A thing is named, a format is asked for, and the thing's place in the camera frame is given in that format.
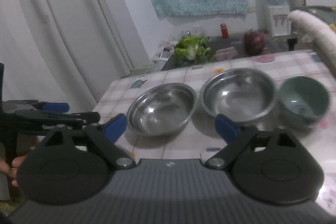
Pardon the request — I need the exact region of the checkered floral tablecloth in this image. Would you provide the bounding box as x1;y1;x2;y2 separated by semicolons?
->
94;50;335;215

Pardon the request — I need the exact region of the small steel bowl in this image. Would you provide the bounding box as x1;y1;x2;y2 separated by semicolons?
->
126;83;198;137

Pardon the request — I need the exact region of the large steel bowl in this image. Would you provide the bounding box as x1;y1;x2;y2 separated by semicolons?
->
199;68;277;124

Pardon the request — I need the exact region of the red bottle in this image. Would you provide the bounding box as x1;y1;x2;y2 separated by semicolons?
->
220;23;229;39

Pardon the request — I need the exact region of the green ceramic bowl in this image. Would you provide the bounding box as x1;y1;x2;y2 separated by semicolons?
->
278;76;330;131

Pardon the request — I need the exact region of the green leafy lettuce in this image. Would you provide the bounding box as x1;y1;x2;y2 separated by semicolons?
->
173;36;213;63

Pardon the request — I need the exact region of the white curtain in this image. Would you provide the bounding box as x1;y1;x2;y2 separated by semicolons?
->
1;0;150;111

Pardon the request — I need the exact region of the person's left hand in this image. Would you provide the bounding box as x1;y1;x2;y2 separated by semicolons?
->
0;155;27;186

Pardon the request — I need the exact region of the purple cabbage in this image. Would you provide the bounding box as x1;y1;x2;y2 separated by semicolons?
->
244;31;265;56

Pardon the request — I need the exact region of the dark green bedspread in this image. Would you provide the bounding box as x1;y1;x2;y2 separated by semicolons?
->
293;6;336;31

